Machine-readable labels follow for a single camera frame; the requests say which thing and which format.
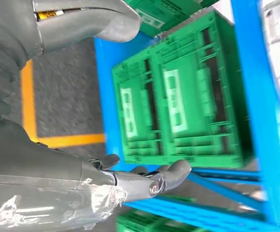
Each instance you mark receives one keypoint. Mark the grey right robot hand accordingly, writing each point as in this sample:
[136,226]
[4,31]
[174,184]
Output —
[33,192]

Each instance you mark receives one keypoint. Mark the blue metal shelf rack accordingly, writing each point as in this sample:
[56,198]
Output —
[258,80]

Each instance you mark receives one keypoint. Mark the green folded plastic crate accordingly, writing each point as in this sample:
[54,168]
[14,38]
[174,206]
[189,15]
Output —
[207,2]
[169,19]
[195,141]
[135,222]
[133,150]

